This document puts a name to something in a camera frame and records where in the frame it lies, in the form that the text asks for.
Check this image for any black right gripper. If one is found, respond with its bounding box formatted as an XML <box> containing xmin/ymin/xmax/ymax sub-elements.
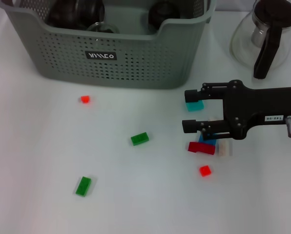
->
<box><xmin>181</xmin><ymin>79</ymin><xmax>291</xmax><ymax>141</ymax></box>

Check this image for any glass teacup black base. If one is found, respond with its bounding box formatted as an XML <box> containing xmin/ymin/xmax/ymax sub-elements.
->
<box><xmin>86</xmin><ymin>21</ymin><xmax>120</xmax><ymax>34</ymax></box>
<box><xmin>147</xmin><ymin>1</ymin><xmax>182</xmax><ymax>34</ymax></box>
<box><xmin>47</xmin><ymin>0</ymin><xmax>80</xmax><ymax>29</ymax></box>
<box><xmin>74</xmin><ymin>0</ymin><xmax>105</xmax><ymax>31</ymax></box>

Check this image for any grey perforated storage bin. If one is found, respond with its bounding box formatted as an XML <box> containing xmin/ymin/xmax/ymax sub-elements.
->
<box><xmin>3</xmin><ymin>0</ymin><xmax>217</xmax><ymax>89</ymax></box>

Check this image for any teal square brick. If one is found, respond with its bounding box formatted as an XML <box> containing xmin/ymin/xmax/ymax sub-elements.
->
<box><xmin>186</xmin><ymin>100</ymin><xmax>205</xmax><ymax>112</ymax></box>

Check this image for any blue square brick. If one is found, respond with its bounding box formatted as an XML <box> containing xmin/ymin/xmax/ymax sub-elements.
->
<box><xmin>198</xmin><ymin>137</ymin><xmax>218</xmax><ymax>147</ymax></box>

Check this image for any dark red long brick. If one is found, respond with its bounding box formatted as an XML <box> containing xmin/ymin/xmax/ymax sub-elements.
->
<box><xmin>188</xmin><ymin>141</ymin><xmax>216</xmax><ymax>156</ymax></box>

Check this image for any green rectangular brick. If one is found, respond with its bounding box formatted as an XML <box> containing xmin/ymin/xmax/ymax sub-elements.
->
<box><xmin>130</xmin><ymin>132</ymin><xmax>150</xmax><ymax>146</ymax></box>
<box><xmin>75</xmin><ymin>176</ymin><xmax>92</xmax><ymax>197</ymax></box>

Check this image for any red square flat brick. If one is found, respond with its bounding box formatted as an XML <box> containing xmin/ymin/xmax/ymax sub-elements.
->
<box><xmin>199</xmin><ymin>165</ymin><xmax>212</xmax><ymax>177</ymax></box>

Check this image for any glass teapot black handle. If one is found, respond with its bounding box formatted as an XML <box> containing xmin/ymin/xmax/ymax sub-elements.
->
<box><xmin>229</xmin><ymin>0</ymin><xmax>291</xmax><ymax>80</ymax></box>

